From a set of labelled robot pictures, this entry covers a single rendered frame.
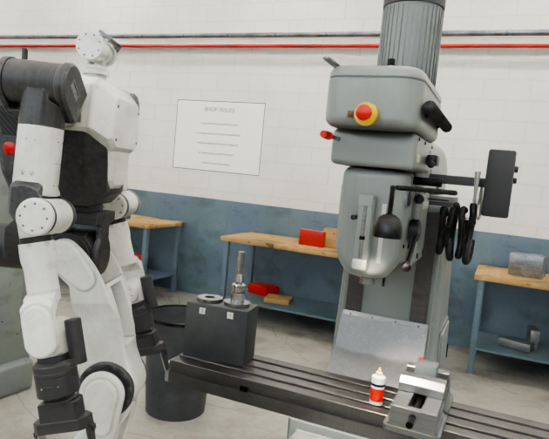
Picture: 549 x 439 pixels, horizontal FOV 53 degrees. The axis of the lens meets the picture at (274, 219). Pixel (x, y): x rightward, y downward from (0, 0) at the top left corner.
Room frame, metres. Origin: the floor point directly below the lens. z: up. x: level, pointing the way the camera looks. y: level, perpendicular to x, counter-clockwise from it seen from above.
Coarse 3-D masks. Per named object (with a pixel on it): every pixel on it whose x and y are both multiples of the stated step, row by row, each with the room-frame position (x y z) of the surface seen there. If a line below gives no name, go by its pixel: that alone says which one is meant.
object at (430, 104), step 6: (426, 102) 1.41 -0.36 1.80; (432, 102) 1.40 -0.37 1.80; (426, 108) 1.41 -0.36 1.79; (432, 108) 1.40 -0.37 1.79; (438, 108) 1.45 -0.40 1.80; (426, 114) 1.45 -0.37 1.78; (432, 114) 1.42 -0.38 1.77; (438, 114) 1.47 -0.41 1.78; (432, 120) 1.56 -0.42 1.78; (438, 120) 1.54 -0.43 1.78; (444, 120) 1.61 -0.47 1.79; (438, 126) 1.69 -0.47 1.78; (444, 126) 1.69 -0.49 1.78; (450, 126) 1.76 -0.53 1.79
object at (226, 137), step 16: (192, 112) 6.77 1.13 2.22; (208, 112) 6.68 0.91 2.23; (224, 112) 6.60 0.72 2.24; (240, 112) 6.52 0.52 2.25; (256, 112) 6.44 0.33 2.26; (176, 128) 6.85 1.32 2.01; (192, 128) 6.76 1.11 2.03; (208, 128) 6.67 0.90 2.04; (224, 128) 6.59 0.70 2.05; (240, 128) 6.51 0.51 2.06; (256, 128) 6.43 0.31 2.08; (176, 144) 6.84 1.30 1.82; (192, 144) 6.76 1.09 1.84; (208, 144) 6.67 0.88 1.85; (224, 144) 6.59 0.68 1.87; (240, 144) 6.51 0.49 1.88; (256, 144) 6.42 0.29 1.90; (176, 160) 6.83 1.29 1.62; (192, 160) 6.75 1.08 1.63; (208, 160) 6.66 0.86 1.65; (224, 160) 6.58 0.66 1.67; (240, 160) 6.50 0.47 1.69; (256, 160) 6.42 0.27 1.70
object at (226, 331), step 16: (192, 304) 1.81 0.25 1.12; (208, 304) 1.80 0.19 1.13; (224, 304) 1.82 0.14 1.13; (240, 304) 1.79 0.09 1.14; (256, 304) 1.87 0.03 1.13; (192, 320) 1.81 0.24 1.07; (208, 320) 1.79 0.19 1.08; (224, 320) 1.78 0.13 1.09; (240, 320) 1.76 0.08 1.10; (256, 320) 1.86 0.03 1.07; (192, 336) 1.81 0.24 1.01; (208, 336) 1.79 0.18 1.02; (224, 336) 1.78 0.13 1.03; (240, 336) 1.76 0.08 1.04; (192, 352) 1.81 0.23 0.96; (208, 352) 1.79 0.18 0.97; (224, 352) 1.77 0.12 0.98; (240, 352) 1.76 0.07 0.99
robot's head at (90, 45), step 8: (88, 32) 1.32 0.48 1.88; (80, 40) 1.33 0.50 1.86; (88, 40) 1.32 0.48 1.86; (96, 40) 1.32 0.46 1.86; (104, 40) 1.34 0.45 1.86; (80, 48) 1.33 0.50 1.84; (88, 48) 1.33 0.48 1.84; (96, 48) 1.32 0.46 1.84; (104, 48) 1.33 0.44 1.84; (112, 48) 1.42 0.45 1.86; (88, 56) 1.32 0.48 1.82; (96, 56) 1.32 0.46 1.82; (104, 56) 1.35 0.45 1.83; (112, 56) 1.42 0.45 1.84; (88, 64) 1.36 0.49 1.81; (96, 64) 1.36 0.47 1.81; (104, 64) 1.38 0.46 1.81
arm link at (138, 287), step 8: (128, 280) 1.59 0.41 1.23; (136, 280) 1.61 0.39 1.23; (144, 280) 1.59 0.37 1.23; (136, 288) 1.57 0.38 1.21; (144, 288) 1.59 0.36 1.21; (152, 288) 1.60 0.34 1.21; (136, 296) 1.56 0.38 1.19; (144, 296) 1.60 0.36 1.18; (152, 296) 1.59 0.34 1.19; (136, 304) 1.58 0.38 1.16; (144, 304) 1.60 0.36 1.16; (152, 304) 1.59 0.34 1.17; (136, 312) 1.57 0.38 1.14; (144, 312) 1.58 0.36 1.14
